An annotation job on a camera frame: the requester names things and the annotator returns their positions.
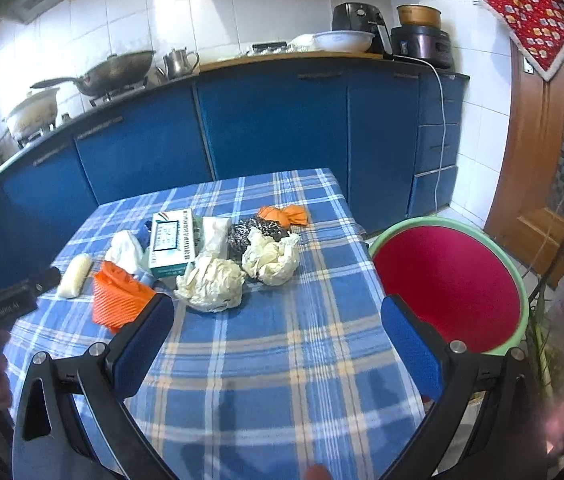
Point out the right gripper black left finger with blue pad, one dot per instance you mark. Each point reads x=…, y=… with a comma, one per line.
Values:
x=49, y=438

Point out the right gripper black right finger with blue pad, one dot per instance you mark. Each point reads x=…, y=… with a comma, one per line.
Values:
x=507, y=440

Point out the white tissue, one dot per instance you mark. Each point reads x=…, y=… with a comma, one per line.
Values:
x=125, y=252

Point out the white green medicine box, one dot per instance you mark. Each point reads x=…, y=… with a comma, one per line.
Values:
x=172, y=243

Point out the cream paper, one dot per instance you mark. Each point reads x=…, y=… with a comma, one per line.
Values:
x=210, y=284
x=270, y=262

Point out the orange plastic bag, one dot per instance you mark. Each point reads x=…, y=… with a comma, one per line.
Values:
x=288, y=216

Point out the blue kitchen cabinets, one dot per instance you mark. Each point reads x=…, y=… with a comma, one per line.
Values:
x=388, y=131

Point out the cream foam roll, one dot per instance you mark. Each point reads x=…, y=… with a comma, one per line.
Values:
x=74, y=277

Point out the green onions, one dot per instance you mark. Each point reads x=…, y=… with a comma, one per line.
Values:
x=546, y=358

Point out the red bin green rim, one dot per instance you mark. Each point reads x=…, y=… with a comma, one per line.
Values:
x=455, y=278

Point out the blue plaid tablecloth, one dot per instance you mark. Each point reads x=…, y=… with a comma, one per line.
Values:
x=297, y=375

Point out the white cooking pot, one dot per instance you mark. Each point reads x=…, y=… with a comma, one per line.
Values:
x=37, y=113

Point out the gas stove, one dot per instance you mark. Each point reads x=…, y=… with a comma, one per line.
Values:
x=76, y=106

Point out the wooden door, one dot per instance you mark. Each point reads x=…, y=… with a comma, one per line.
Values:
x=527, y=215

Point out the dark wok pan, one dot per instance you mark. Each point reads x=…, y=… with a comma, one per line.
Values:
x=117, y=71

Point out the steel kettle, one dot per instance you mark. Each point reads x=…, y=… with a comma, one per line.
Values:
x=178, y=63

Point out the dark rice cooker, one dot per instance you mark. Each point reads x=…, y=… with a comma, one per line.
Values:
x=426, y=43

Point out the white bowl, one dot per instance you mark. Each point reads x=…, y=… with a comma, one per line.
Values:
x=348, y=41

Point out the brown inner pot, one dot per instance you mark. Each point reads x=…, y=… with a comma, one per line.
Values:
x=416, y=15

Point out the red patterned cloth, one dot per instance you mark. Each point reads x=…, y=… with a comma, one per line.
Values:
x=537, y=29

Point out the black air fryer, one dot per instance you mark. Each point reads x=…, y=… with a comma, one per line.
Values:
x=363, y=17

